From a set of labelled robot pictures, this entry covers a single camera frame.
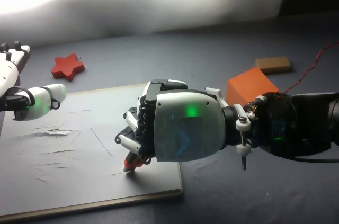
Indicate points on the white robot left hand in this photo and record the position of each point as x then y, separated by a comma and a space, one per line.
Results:
42, 99

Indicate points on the white fabric backdrop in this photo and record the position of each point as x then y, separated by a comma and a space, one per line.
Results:
132, 4

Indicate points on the brown wooden block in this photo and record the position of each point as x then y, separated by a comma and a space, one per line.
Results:
272, 63

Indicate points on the beige cutting board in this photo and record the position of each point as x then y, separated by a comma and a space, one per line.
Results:
106, 204

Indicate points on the orange cube block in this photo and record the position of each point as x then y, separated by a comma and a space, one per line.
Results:
249, 86

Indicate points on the grey table cloth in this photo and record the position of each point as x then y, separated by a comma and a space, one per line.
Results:
238, 195

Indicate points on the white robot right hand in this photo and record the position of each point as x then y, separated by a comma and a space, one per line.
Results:
185, 128

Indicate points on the red star block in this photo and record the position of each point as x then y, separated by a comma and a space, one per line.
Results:
66, 67

